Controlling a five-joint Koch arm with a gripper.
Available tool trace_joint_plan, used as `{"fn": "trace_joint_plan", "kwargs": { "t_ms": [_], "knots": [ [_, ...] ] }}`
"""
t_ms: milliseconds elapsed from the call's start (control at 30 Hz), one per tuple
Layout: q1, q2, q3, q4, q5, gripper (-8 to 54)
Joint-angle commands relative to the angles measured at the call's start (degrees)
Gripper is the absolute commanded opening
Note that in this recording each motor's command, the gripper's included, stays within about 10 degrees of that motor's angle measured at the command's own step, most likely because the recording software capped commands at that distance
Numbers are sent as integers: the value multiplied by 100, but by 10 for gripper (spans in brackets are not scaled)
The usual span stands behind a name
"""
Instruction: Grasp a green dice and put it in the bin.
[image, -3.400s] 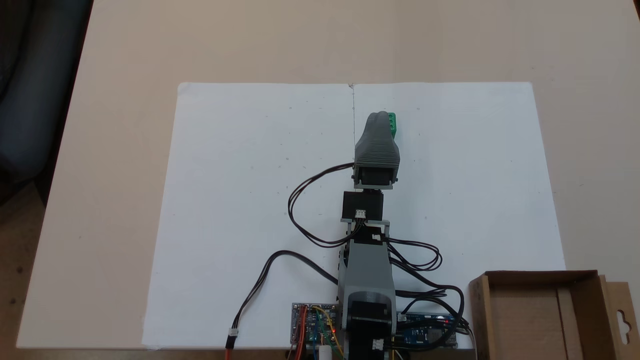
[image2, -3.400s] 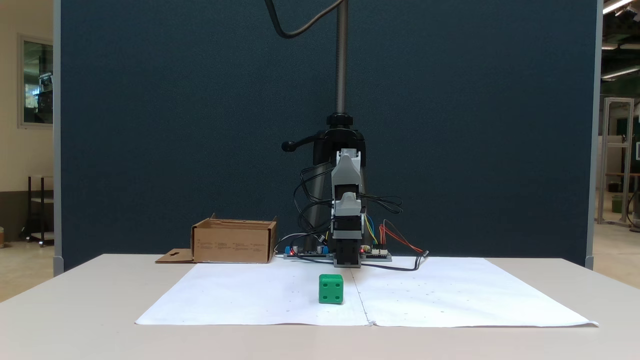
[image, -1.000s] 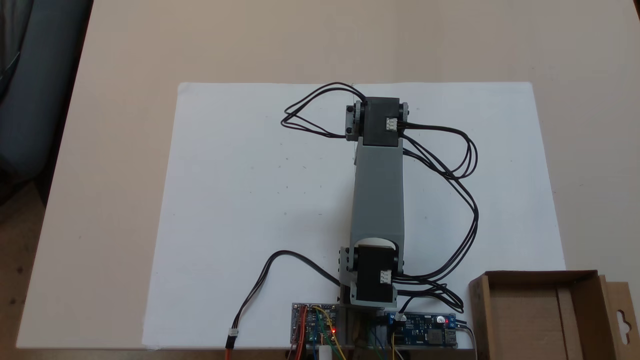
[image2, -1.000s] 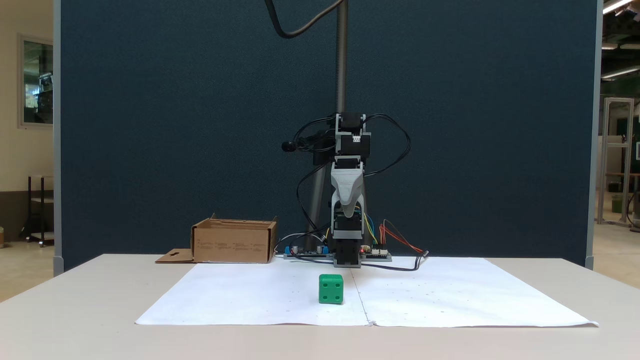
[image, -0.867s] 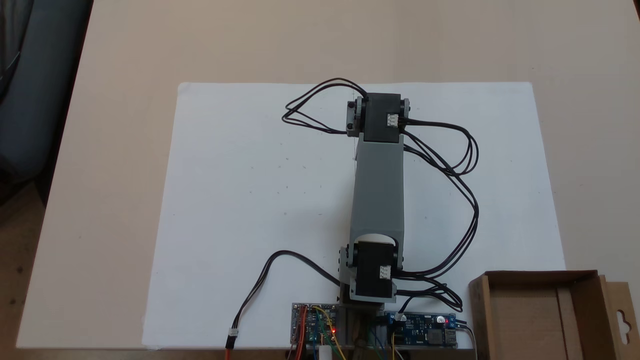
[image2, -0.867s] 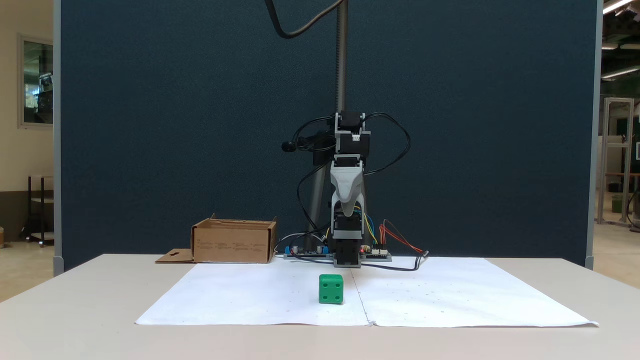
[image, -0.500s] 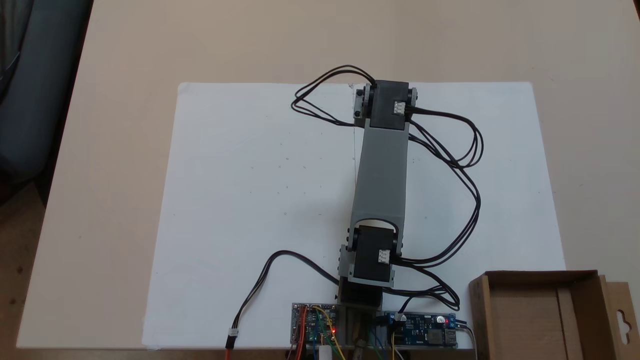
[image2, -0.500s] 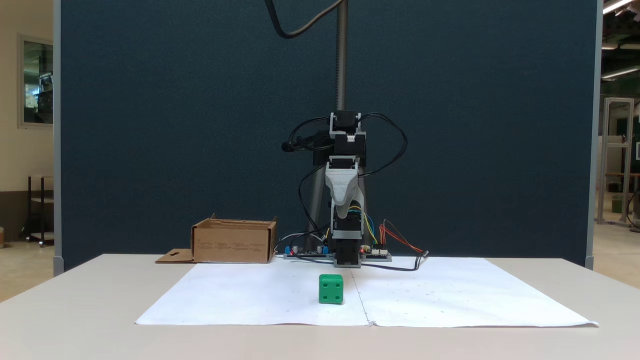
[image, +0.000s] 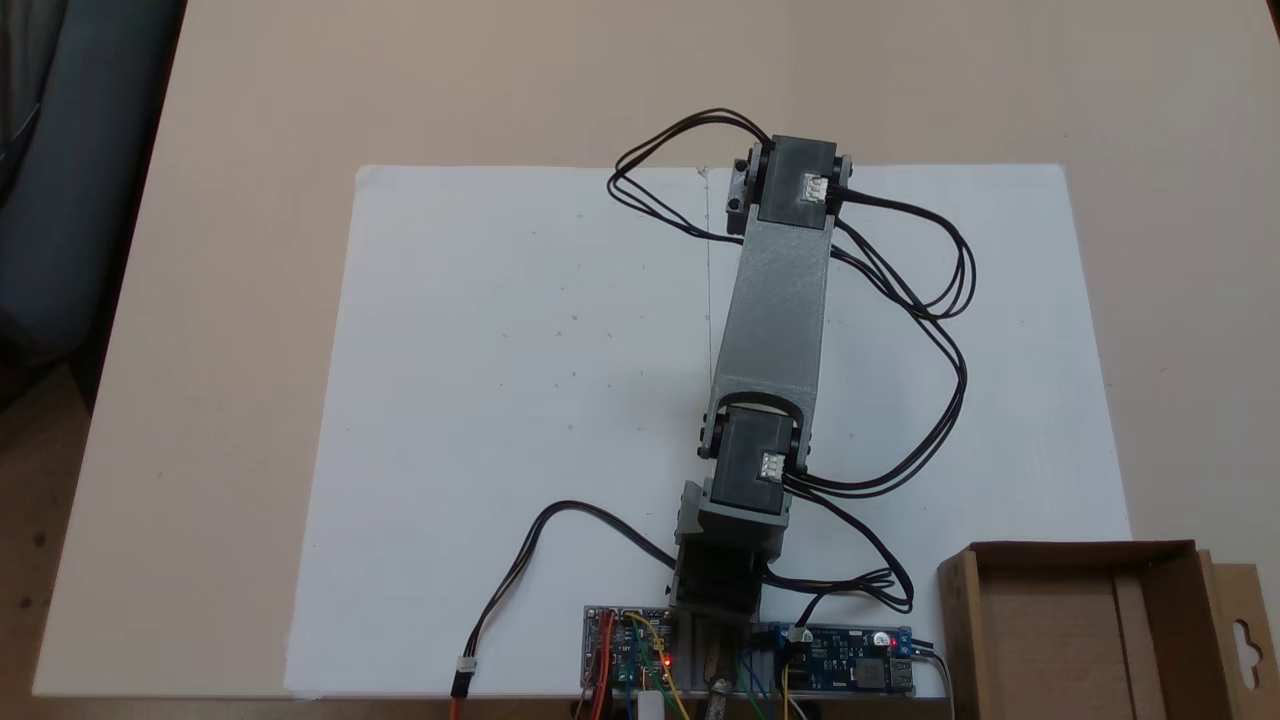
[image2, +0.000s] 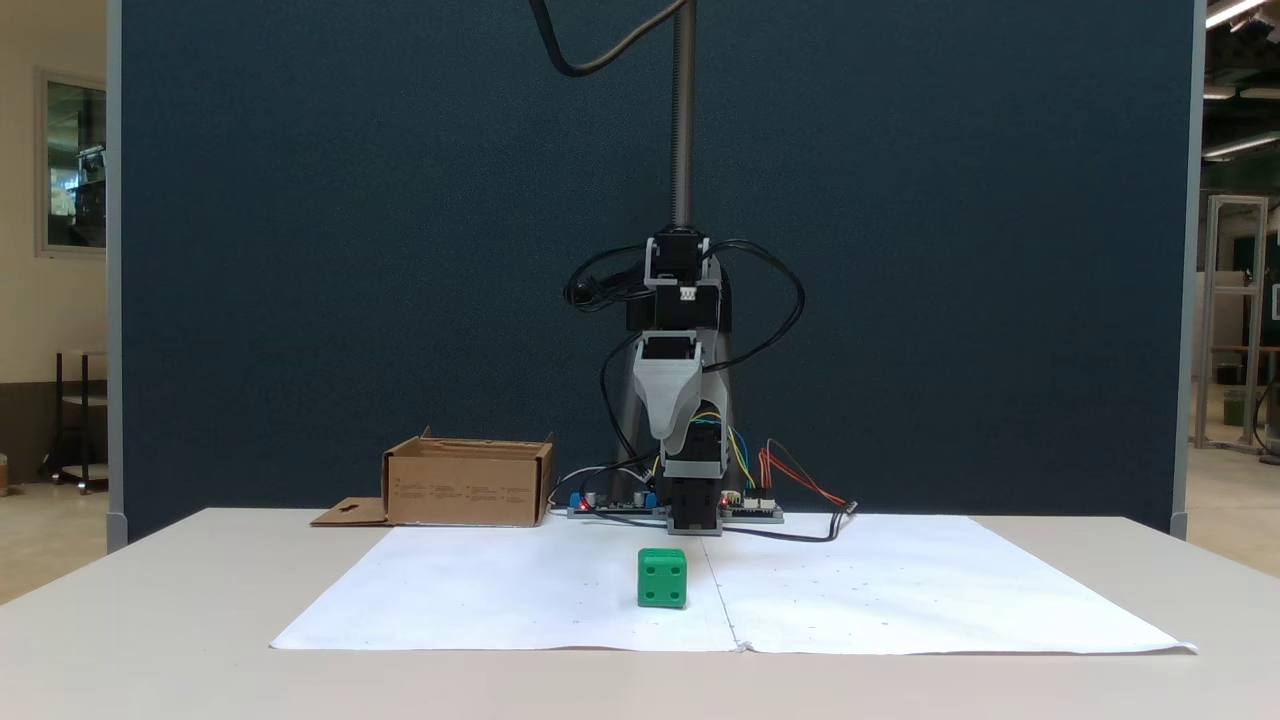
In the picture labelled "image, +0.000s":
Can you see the white paper sheet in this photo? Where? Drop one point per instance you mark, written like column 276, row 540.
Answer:
column 500, row 400

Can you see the blue power circuit board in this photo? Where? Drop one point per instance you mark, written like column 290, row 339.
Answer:
column 840, row 660

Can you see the motor controller circuit board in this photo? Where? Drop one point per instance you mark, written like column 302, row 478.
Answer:
column 620, row 650

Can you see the dark grey chair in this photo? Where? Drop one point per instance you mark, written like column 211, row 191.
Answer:
column 70, row 200

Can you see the brown cardboard box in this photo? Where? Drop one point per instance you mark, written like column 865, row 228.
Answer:
column 1060, row 640

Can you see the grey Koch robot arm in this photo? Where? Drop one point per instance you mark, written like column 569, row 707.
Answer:
column 775, row 300

